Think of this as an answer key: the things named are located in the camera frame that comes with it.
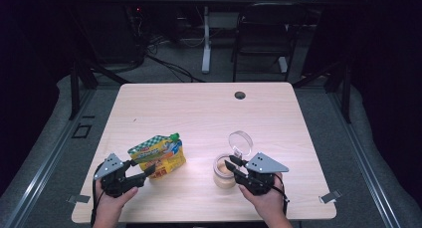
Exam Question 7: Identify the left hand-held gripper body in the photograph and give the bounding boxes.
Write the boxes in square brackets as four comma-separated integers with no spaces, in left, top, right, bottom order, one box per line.
[93,152,147,199]

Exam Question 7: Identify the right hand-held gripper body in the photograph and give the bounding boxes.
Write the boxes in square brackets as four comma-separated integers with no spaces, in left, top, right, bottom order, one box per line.
[233,151,290,197]

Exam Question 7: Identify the yellow seasoning pouch green cap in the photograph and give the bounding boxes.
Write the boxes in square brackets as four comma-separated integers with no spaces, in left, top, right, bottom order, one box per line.
[126,131,187,180]

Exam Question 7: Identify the person's left hand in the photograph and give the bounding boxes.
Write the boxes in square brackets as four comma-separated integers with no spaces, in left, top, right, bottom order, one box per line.
[94,183,139,220]

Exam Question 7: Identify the person's right hand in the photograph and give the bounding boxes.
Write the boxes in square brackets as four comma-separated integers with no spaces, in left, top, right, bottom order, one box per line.
[238,173,289,220]

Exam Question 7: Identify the grey tape strip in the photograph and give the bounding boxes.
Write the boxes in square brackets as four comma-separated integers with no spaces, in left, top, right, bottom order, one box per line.
[67,194,92,204]
[318,189,342,204]

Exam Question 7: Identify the black metal stand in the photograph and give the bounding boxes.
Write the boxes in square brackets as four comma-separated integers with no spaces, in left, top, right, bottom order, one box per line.
[68,57,131,121]
[292,59,353,124]

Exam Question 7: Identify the short white desk foot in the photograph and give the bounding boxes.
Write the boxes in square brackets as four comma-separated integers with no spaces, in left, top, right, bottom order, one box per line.
[278,56,290,74]

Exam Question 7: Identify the white desk leg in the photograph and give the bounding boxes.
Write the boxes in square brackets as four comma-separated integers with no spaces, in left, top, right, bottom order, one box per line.
[201,5,213,75]

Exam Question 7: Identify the black folding chair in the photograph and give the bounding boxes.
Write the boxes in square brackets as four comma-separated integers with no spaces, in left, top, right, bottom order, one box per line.
[230,2,309,84]

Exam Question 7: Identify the left hand-held gripper black cable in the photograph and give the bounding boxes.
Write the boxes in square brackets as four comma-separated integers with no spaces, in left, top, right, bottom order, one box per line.
[90,161,105,228]

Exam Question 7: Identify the hand-held gripper black cable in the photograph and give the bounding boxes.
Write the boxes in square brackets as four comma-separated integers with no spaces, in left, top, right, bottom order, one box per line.
[273,172,291,216]
[90,161,105,228]

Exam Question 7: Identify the right hand-held gripper black cable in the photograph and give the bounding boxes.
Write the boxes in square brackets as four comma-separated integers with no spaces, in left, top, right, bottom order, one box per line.
[273,172,291,216]

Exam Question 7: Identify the aluminium floor rail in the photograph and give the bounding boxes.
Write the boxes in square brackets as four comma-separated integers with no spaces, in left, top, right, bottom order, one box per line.
[326,88,403,228]
[2,88,97,228]

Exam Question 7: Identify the black floor cables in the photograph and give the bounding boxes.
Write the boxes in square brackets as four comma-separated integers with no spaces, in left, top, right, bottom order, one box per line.
[144,52,206,84]

